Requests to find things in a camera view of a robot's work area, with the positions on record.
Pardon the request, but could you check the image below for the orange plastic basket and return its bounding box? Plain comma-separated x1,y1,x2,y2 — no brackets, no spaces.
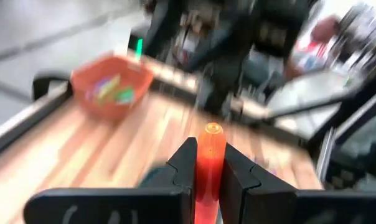
70,53,155,123

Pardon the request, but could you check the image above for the black aluminium table frame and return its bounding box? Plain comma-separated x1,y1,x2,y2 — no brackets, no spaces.
0,70,207,162

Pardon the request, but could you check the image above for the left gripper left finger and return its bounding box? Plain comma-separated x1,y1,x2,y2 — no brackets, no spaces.
24,137,197,224

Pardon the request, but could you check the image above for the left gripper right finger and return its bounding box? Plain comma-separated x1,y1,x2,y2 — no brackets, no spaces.
219,142,376,224

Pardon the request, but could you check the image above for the orange translucent highlighter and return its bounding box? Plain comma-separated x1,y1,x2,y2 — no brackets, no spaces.
194,122,228,224

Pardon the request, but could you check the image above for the purple slim highlighter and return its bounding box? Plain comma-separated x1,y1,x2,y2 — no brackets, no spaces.
87,79,110,102

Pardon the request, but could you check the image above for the dark metal cart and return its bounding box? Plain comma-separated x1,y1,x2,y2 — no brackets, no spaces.
262,67,376,190

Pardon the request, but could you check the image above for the yellow-green slim highlighter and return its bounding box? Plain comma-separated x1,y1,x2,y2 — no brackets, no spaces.
97,74,122,103

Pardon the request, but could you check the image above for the green slim highlighter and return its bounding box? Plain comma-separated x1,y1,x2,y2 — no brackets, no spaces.
115,86,136,105

